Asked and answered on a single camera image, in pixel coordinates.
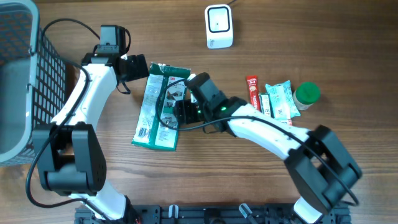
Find grey plastic mesh basket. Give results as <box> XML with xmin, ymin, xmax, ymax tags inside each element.
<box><xmin>1</xmin><ymin>1</ymin><xmax>67</xmax><ymax>167</ymax></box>

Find green lid jar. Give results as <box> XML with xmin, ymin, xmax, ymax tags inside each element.
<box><xmin>293</xmin><ymin>82</ymin><xmax>321</xmax><ymax>110</ymax></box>

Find orange Kleenex tissue pack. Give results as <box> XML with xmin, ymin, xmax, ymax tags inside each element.
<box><xmin>279</xmin><ymin>119</ymin><xmax>293</xmax><ymax>126</ymax></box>

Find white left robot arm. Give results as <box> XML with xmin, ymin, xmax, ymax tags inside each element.
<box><xmin>25</xmin><ymin>53</ymin><xmax>149</xmax><ymax>223</ymax></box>

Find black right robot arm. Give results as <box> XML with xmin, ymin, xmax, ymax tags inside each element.
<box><xmin>172</xmin><ymin>97</ymin><xmax>362</xmax><ymax>223</ymax></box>

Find mint green wipes pack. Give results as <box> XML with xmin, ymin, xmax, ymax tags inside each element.
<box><xmin>265</xmin><ymin>80</ymin><xmax>300</xmax><ymax>119</ymax></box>

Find white barcode scanner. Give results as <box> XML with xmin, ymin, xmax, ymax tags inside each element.
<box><xmin>205</xmin><ymin>4</ymin><xmax>233</xmax><ymax>49</ymax></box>

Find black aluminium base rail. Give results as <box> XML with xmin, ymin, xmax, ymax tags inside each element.
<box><xmin>74</xmin><ymin>203</ymin><xmax>351</xmax><ymax>224</ymax></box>

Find green Axe Brand box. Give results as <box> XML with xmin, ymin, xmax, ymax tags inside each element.
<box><xmin>259</xmin><ymin>93</ymin><xmax>272</xmax><ymax>117</ymax></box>

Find red Nescafe sachet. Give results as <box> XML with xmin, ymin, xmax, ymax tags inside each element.
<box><xmin>246</xmin><ymin>75</ymin><xmax>261</xmax><ymax>111</ymax></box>

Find green 3M gloves pack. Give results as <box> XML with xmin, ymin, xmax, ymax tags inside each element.
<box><xmin>132</xmin><ymin>63</ymin><xmax>191</xmax><ymax>151</ymax></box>

